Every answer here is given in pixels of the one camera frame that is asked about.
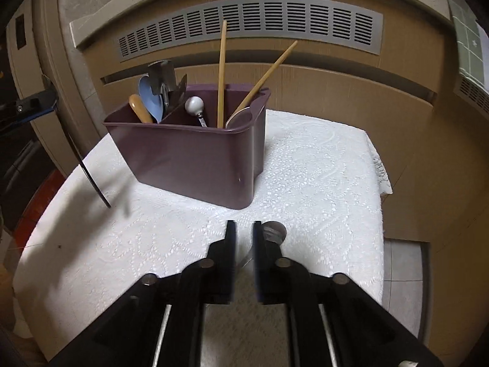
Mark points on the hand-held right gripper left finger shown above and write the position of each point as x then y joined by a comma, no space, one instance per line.
229,267

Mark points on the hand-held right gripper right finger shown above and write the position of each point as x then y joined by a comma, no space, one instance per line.
259,275

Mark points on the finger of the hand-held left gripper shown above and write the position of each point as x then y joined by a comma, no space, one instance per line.
38,103

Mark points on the long brown translucent spoon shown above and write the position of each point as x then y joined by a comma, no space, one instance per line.
88,176

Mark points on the blue spoon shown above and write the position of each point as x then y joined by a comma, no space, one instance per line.
149,99

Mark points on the purple plastic utensil holder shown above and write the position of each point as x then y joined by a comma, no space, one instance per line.
191,160

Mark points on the dark rectangular plate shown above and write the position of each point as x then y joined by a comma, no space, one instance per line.
20,30

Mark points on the reddish brown object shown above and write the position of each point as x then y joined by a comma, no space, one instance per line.
44,195

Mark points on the white lace tablecloth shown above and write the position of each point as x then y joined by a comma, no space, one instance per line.
305,183

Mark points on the beige wooden cabinet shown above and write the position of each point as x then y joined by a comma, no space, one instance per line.
344,95

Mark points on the long grey vent grille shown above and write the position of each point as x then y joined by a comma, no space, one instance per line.
248,19

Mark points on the small grey vent grille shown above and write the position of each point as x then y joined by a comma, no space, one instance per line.
475,93

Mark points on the green tiled cloth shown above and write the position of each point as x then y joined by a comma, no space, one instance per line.
468,42

